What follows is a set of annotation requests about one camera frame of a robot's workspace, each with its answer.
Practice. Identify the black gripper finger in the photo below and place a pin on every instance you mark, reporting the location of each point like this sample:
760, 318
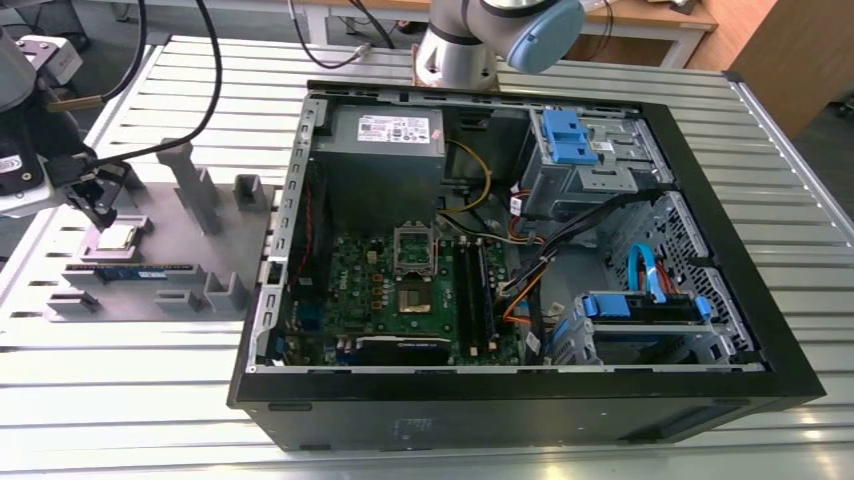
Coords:
116, 185
90, 205

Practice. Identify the silver CPU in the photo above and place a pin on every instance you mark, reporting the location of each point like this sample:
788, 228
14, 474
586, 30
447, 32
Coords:
120, 239

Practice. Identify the metal locking lever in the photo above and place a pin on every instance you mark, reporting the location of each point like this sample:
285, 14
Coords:
437, 260

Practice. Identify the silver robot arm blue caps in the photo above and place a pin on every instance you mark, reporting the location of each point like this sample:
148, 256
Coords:
461, 55

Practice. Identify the CPU socket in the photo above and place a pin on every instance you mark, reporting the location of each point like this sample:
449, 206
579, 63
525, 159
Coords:
417, 298

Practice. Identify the grey parts rack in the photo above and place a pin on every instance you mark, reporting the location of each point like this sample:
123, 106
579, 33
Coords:
174, 250

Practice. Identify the green RAM stick blue label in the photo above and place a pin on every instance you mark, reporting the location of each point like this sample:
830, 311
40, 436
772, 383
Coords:
143, 274

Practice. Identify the blue board connector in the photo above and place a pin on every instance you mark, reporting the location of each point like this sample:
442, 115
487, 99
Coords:
309, 319

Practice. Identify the grey power supply unit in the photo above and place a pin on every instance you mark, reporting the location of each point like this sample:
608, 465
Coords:
381, 175

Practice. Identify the green motherboard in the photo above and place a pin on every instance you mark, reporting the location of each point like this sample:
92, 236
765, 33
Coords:
363, 300

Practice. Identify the black graphics card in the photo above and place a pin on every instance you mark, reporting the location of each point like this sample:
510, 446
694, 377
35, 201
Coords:
401, 350

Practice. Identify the black RAM slot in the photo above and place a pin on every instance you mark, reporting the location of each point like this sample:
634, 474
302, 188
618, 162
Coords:
473, 295
481, 295
465, 295

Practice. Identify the blue plastic drive latch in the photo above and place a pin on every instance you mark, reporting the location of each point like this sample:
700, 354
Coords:
577, 152
563, 125

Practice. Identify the black PC case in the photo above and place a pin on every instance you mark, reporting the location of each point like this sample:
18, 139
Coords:
467, 405

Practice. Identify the metal drive cage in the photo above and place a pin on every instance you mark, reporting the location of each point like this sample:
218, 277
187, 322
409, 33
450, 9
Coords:
601, 180

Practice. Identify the blue disk carrier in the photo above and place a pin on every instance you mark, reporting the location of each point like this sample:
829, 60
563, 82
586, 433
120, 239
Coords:
606, 306

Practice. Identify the metal disk bay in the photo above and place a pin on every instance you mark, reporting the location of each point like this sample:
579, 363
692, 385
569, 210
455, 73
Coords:
668, 327

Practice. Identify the wooden desk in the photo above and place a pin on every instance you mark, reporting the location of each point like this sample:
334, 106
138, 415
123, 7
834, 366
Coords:
668, 20

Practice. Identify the wooden cabinet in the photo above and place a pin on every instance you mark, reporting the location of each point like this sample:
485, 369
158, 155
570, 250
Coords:
794, 60

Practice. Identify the silver rounded wrist camera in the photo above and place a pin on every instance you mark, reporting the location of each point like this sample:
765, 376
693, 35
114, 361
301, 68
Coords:
30, 202

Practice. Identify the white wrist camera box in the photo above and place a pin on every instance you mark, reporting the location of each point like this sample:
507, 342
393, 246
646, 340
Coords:
56, 57

